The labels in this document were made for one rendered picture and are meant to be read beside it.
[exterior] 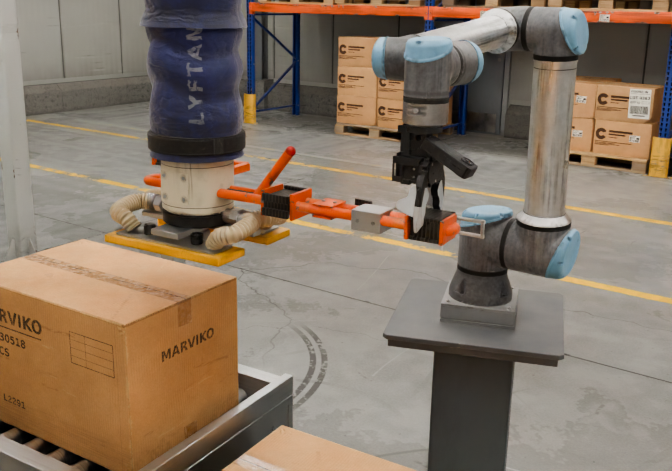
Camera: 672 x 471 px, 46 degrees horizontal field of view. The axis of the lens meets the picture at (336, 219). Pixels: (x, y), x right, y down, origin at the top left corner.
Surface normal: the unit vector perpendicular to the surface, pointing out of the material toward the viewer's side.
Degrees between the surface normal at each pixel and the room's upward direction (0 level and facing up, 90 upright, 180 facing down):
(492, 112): 90
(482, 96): 90
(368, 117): 91
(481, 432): 90
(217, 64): 70
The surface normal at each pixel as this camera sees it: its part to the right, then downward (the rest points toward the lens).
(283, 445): 0.02, -0.96
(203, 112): 0.35, 0.00
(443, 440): -0.26, 0.26
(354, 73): -0.57, 0.18
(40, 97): 0.82, 0.16
